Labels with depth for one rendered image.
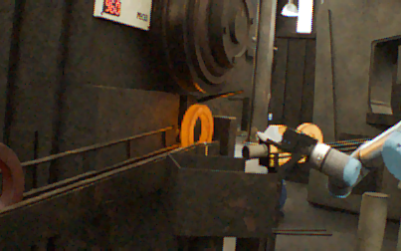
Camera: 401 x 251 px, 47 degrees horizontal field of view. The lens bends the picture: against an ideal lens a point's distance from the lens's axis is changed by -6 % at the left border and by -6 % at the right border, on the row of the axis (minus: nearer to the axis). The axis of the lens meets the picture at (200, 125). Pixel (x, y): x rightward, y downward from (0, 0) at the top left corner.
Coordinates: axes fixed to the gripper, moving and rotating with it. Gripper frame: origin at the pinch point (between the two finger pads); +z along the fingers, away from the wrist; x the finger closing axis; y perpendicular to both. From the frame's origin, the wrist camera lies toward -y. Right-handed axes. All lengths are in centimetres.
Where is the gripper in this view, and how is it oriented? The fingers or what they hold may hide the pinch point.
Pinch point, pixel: (260, 135)
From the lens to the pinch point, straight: 173.6
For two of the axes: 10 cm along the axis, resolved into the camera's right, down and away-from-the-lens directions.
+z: -8.2, -3.9, 4.1
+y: 3.5, -9.2, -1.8
